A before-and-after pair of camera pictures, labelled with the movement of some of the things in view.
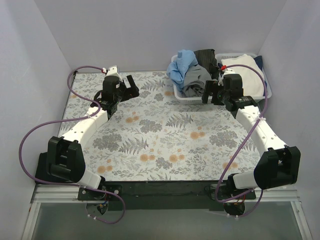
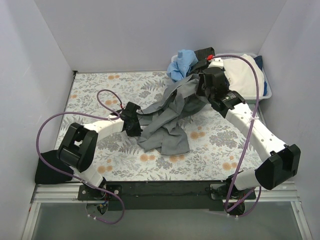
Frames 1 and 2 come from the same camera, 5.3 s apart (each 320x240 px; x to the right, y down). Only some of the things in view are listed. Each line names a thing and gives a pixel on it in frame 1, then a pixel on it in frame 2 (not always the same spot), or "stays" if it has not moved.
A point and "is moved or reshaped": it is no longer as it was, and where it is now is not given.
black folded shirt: x=63 y=162 stays
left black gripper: x=124 y=89 to x=135 y=121
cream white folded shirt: x=252 y=83 stays
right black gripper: x=213 y=91 to x=200 y=66
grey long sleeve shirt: x=195 y=81 is moved or reshaped
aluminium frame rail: x=52 y=194 stays
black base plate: x=163 y=195 stays
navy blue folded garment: x=259 y=59 stays
